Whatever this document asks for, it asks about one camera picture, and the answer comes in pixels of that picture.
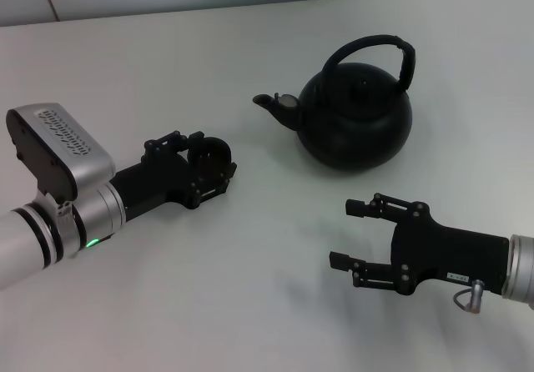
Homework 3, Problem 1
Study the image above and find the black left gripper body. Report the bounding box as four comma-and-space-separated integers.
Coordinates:
108, 146, 201, 223

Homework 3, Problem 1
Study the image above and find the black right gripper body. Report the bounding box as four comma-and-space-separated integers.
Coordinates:
391, 209, 512, 297

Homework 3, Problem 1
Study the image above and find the dark brown round teacup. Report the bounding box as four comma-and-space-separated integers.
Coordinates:
185, 136, 233, 179

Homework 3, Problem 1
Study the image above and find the black cast iron teapot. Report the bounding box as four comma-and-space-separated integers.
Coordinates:
252, 33, 418, 176

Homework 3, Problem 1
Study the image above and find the right arm silver cable connector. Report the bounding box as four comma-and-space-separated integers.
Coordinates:
452, 279, 485, 314

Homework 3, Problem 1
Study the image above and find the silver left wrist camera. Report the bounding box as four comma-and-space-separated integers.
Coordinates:
5, 103, 117, 202

